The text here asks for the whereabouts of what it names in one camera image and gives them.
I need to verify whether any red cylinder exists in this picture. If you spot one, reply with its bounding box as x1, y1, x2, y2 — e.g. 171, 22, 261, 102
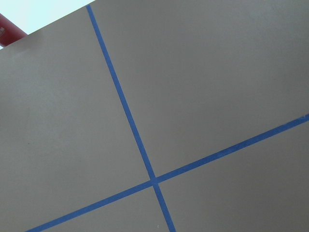
0, 14, 27, 47

